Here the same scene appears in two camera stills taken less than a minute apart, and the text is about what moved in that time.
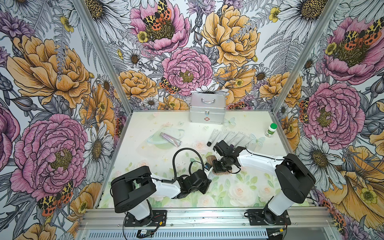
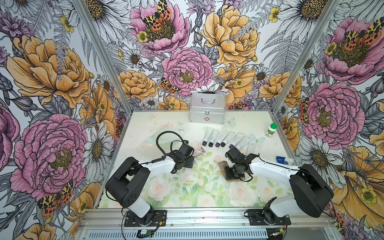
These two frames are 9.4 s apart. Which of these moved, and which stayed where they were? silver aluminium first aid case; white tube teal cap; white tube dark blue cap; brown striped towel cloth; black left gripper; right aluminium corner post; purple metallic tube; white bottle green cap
Moved: brown striped towel cloth; purple metallic tube; white tube teal cap; black left gripper
Stayed: right aluminium corner post; silver aluminium first aid case; white bottle green cap; white tube dark blue cap
